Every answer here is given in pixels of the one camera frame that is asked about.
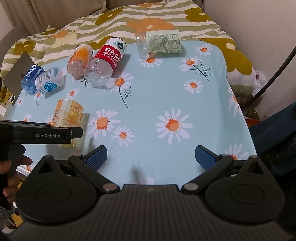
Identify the yellow vitamin drink bottle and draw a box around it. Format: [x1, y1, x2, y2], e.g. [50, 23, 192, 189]
[51, 99, 89, 133]

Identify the person's left hand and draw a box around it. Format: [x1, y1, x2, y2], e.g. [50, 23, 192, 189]
[1, 156, 33, 203]

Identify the grey open laptop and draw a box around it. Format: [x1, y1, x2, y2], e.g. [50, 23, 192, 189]
[4, 52, 34, 105]

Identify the blue sports drink bottle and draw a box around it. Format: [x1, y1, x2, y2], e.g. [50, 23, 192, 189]
[21, 64, 44, 94]

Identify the white blue label bottle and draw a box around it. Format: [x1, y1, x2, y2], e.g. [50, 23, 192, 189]
[35, 67, 65, 95]

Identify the light blue daisy tablecloth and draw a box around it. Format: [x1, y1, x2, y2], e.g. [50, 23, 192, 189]
[8, 41, 256, 186]

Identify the red label water bottle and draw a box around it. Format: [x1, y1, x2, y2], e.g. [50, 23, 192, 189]
[84, 37, 127, 89]

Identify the orange juice bottle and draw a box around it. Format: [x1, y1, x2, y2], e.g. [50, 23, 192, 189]
[67, 44, 93, 79]

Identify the dark blue garment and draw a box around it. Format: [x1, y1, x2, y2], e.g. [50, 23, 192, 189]
[248, 108, 296, 163]

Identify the clear green label bottle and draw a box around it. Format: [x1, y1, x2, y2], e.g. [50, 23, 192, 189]
[135, 30, 182, 59]

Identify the beige curtain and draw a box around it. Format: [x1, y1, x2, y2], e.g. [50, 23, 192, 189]
[0, 0, 204, 35]

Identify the striped floral quilt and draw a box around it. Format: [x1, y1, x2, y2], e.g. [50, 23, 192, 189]
[1, 1, 254, 102]

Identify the black curved cable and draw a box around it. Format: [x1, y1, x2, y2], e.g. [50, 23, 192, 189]
[241, 45, 296, 110]

